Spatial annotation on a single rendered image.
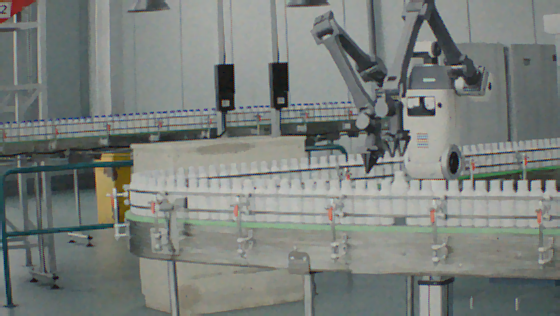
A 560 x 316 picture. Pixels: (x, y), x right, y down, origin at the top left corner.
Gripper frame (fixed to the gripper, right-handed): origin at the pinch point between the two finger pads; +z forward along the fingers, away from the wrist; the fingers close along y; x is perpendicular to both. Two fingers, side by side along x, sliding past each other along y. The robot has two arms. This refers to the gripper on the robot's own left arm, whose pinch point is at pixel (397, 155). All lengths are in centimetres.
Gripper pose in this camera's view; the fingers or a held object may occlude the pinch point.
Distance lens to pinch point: 481.4
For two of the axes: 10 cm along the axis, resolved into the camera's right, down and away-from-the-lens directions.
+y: 6.1, -0.6, 7.9
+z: 0.3, 10.0, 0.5
